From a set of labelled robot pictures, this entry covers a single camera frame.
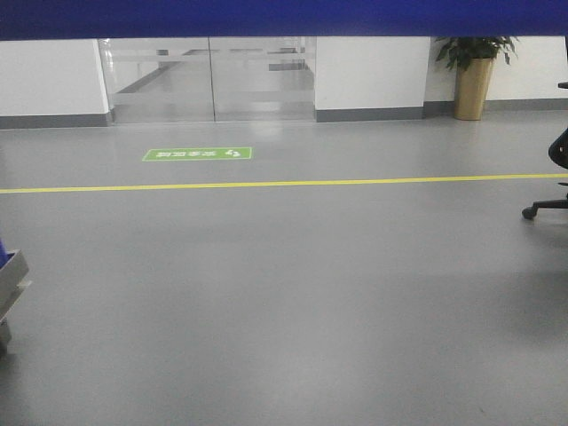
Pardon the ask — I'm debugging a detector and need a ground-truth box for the black office chair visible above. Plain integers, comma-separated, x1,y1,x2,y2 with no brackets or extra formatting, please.
521,81,568,220

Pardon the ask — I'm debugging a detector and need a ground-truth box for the glass double door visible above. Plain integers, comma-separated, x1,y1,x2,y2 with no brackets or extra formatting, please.
99,36,316,123

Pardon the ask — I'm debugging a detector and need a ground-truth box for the green potted plant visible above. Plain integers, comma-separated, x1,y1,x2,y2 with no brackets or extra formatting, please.
436,36,517,70

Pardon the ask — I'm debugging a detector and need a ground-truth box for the green floor sign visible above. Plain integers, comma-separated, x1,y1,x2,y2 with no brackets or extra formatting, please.
142,146,253,162

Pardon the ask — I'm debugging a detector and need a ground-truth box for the gold plant pot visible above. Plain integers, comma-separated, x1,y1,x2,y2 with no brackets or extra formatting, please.
454,59,494,121

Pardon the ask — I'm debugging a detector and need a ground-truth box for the yellow floor tape line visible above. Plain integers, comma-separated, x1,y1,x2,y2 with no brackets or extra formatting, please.
1,173,567,195

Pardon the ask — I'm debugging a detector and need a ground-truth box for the blue plastic bin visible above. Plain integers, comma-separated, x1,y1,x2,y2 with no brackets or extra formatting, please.
1,0,567,41

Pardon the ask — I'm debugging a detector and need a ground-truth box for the stainless steel cart panel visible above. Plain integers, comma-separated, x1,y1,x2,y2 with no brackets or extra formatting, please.
1,249,30,357

